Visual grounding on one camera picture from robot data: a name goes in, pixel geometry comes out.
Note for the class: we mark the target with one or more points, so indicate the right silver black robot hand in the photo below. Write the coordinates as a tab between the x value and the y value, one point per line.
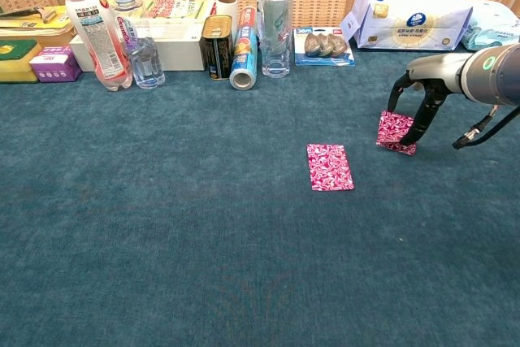
438	70

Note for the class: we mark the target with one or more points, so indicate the pink patterned card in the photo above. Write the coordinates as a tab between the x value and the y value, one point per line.
330	166

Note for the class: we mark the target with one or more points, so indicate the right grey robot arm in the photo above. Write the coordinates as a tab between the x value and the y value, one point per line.
499	75

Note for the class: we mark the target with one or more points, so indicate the white tissue pack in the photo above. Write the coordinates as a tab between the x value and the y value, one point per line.
410	18

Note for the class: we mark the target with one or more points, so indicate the light blue wet wipes pack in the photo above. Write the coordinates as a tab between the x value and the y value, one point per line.
493	26

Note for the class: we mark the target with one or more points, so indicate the blue hook blister pack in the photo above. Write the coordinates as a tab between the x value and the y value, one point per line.
325	48

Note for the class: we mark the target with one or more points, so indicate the tall clear bottle white cap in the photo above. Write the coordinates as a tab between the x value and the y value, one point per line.
276	30

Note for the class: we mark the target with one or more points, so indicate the blue plastic wrap roll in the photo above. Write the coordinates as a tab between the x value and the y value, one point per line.
243	54

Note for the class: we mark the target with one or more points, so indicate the black gold tin can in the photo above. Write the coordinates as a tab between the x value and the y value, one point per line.
219	46

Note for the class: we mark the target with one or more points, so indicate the white paper roll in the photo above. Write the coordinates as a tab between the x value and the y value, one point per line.
226	7

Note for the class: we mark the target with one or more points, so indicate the long white cardboard box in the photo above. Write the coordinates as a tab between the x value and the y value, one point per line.
183	52

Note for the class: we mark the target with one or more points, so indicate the yellow green sponge multipack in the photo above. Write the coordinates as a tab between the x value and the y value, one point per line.
178	9

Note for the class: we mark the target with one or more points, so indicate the teal felt table cover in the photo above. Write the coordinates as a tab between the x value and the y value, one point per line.
203	221

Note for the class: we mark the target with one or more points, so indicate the small clear water bottle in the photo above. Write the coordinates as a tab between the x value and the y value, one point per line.
144	60

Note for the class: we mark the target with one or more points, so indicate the pink drink bottle black cap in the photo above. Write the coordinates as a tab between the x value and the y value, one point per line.
97	38

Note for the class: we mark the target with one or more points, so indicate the flat brown cardboard box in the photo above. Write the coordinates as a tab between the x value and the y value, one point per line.
57	39

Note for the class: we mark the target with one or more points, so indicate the small purple box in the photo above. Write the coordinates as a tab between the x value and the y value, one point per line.
55	64

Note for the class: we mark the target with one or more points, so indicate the yellow razor blister pack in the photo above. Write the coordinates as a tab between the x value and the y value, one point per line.
24	24

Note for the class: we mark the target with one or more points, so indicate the green yellow scouring sponge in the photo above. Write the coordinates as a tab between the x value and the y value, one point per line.
16	60

